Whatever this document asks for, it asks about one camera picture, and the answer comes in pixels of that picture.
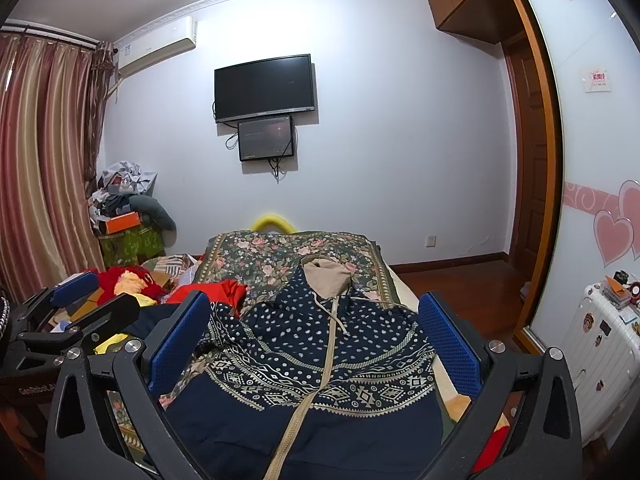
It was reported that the navy patterned hooded jacket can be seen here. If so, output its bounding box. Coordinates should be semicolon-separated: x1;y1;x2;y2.
166;256;451;479

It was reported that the yellow garment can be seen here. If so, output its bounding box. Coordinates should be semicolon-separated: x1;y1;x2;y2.
94;292;157;354

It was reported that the red plush toy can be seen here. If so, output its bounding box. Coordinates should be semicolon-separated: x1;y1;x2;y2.
94;266;167;306

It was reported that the green storage box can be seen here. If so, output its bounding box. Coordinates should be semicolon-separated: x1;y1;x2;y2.
98;226;165;268

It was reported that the patchwork pillow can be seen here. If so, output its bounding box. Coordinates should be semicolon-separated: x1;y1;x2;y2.
142;254;201;285

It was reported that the red folded garment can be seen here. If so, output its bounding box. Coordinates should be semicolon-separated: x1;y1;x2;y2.
166;280;247;318

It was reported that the orange box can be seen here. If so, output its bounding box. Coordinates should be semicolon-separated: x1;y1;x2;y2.
104;211;141;235

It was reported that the grey pillow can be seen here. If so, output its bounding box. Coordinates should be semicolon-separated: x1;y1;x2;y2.
129;194;176;232

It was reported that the floral green bedspread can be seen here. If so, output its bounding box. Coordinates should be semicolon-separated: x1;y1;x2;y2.
106;228;402;461

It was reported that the pile of clutter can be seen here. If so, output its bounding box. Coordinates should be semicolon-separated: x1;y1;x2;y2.
88;160;157;229

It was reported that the white suitcase with stickers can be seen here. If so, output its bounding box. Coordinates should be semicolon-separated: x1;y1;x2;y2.
561;283;639;443

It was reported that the striped pink curtain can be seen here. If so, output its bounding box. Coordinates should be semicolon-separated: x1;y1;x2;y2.
1;32;115;301

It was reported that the brown wooden door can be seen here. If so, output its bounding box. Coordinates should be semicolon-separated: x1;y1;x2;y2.
504;35;548;280

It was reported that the white air conditioner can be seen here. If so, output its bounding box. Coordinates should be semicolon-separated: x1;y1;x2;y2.
118;16;196;78

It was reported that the white sliding wardrobe door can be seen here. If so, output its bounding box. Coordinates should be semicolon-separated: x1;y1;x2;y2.
528;0;639;346

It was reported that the wooden overhead cabinet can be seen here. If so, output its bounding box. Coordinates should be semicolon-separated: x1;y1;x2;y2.
427;0;524;44

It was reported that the yellow ring behind bed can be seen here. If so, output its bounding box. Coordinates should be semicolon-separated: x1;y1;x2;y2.
249;212;298;235

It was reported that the small black wall monitor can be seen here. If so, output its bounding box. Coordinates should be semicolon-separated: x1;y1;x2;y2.
238;115;295;162

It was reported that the black wall television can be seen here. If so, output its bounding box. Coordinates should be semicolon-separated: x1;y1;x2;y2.
213;54;316;122

